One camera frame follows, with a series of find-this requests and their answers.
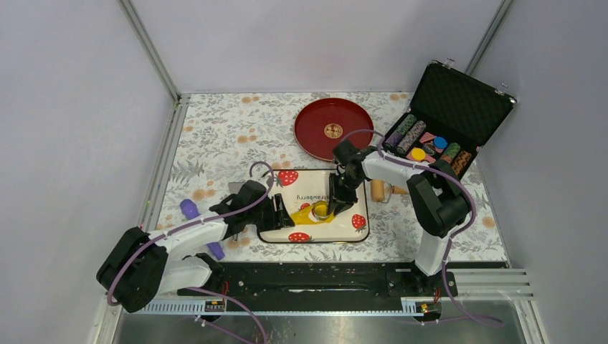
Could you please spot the metal scraper wooden handle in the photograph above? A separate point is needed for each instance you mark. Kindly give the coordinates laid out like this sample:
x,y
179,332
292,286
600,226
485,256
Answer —
x,y
234,187

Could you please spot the clear tape roll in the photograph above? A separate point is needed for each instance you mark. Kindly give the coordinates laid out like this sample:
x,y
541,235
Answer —
x,y
320,211

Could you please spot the purple cylindrical tool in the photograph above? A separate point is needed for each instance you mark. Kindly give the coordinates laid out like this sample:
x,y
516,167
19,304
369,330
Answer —
x,y
190,210

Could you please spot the strawberry print rectangular tray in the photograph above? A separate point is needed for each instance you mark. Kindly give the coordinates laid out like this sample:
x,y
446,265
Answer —
x,y
306,197

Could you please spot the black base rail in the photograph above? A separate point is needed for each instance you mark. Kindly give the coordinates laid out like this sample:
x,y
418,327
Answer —
x,y
327,287

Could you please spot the blue poker chip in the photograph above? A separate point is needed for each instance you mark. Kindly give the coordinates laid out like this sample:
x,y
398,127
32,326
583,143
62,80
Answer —
x,y
439,143

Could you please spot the wooden dough roller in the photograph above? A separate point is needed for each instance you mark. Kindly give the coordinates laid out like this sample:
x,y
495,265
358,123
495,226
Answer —
x,y
381,192

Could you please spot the floral tablecloth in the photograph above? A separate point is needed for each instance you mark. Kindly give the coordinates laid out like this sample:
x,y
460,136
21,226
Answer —
x,y
224,134

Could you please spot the yellow poker chip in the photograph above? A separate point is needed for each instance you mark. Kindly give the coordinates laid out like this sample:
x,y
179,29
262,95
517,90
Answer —
x,y
418,154

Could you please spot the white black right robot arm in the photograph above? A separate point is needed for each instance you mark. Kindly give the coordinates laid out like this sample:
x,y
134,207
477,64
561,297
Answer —
x,y
442,205

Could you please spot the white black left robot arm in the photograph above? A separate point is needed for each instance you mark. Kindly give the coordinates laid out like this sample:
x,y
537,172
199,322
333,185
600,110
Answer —
x,y
143,265

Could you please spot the black poker chip case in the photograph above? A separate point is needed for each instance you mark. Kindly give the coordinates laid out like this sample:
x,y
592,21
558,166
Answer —
x,y
448,103

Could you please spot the yellow dough piece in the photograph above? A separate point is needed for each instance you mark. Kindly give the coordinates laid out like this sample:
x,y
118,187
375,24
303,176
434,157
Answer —
x,y
304,217

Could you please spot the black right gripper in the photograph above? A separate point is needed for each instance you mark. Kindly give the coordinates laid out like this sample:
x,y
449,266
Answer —
x,y
338,198

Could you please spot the round red lacquer tray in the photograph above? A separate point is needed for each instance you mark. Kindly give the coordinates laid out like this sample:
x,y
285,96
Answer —
x,y
322,124

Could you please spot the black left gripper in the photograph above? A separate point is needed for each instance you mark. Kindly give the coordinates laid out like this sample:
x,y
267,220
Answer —
x,y
277,219

